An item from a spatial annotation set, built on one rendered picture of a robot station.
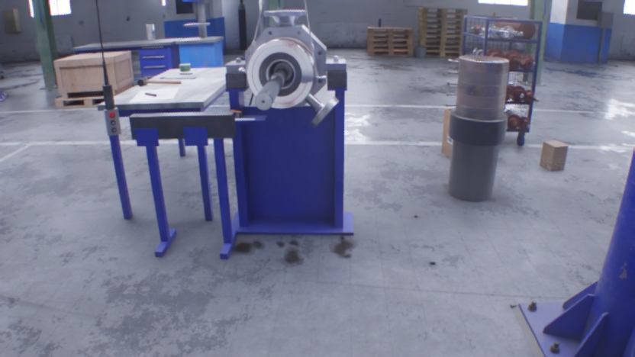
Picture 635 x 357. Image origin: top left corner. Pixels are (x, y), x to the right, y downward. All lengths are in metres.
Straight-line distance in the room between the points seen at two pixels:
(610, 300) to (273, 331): 1.52
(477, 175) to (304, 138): 1.38
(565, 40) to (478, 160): 10.87
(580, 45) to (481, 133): 11.16
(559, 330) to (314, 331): 1.16
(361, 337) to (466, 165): 1.79
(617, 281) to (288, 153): 2.04
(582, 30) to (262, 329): 13.16
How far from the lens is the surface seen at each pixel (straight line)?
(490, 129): 3.42
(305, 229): 3.05
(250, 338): 2.23
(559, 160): 4.60
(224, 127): 2.59
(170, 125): 2.68
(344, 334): 2.22
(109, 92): 2.23
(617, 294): 2.12
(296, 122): 2.93
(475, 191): 3.60
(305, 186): 3.08
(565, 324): 2.34
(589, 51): 14.57
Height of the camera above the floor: 1.48
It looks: 22 degrees down
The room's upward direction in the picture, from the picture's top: 1 degrees counter-clockwise
